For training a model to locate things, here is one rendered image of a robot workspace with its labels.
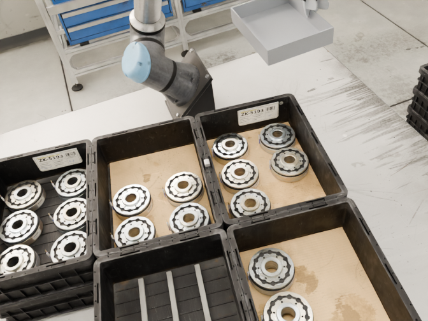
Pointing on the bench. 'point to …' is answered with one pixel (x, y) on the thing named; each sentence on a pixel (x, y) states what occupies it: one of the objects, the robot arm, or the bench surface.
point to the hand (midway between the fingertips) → (309, 11)
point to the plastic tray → (281, 28)
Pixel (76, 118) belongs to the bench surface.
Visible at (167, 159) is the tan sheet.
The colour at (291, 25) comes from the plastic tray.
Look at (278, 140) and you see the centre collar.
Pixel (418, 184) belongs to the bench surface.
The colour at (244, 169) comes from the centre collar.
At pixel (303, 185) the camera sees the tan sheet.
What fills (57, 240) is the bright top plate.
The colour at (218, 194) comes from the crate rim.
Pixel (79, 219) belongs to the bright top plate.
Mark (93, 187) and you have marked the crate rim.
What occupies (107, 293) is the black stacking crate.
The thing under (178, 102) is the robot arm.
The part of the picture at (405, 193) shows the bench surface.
